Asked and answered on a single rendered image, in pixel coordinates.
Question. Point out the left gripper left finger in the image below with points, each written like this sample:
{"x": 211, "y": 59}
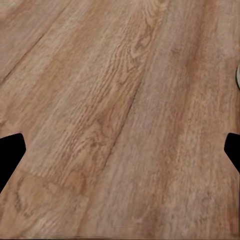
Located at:
{"x": 12, "y": 149}

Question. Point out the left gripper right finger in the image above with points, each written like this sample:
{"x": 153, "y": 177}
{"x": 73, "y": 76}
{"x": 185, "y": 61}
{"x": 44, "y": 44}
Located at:
{"x": 232, "y": 149}

